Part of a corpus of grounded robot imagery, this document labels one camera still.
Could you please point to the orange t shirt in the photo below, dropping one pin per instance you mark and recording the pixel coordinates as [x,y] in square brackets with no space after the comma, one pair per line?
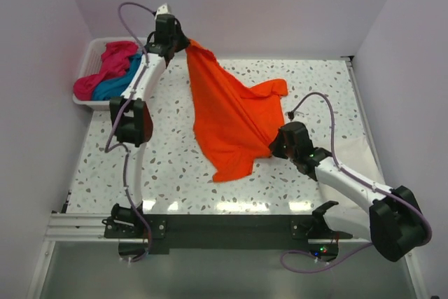
[234,124]

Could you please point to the pink t shirt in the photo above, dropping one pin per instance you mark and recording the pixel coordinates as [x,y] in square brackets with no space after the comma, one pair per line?
[114,64]

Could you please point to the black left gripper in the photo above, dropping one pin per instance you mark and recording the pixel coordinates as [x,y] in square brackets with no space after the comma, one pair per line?
[185,40]

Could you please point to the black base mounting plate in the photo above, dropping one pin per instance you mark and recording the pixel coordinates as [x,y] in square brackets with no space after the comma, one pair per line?
[243,232]

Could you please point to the blue t shirt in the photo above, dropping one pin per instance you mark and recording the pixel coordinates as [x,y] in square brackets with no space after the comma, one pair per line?
[116,86]

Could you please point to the white plastic laundry basket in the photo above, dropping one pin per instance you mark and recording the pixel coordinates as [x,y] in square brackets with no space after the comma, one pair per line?
[91,64]

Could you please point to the aluminium frame rail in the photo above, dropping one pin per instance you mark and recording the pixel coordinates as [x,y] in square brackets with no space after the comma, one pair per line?
[64,228]

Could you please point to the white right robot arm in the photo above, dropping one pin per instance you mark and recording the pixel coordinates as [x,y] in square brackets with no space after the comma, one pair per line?
[390,218]

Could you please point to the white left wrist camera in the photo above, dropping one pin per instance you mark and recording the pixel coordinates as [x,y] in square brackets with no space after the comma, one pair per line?
[164,9]

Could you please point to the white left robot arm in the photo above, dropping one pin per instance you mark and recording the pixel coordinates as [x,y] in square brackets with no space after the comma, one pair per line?
[132,125]

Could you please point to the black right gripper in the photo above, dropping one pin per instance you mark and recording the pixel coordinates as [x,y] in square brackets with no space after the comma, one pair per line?
[274,147]

